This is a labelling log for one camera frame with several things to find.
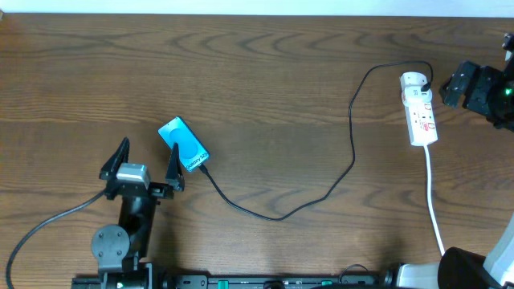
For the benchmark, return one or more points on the white power strip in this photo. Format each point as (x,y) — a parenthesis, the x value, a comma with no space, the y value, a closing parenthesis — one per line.
(420,119)

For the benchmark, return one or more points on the white USB charger adapter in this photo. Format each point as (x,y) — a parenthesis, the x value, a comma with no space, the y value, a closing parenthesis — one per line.
(414,95)

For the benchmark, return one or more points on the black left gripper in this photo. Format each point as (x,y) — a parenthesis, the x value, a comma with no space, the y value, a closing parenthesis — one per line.
(172,178)

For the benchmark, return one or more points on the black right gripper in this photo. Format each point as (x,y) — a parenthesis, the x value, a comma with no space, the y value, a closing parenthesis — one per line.
(487,79)

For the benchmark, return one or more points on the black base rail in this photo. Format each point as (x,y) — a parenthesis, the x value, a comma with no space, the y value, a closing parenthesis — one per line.
(261,282)

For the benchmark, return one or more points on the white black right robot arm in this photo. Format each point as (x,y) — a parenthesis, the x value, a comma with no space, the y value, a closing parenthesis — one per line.
(464,129)

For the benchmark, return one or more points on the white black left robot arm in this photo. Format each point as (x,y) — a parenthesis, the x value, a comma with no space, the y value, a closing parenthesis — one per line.
(120,248)

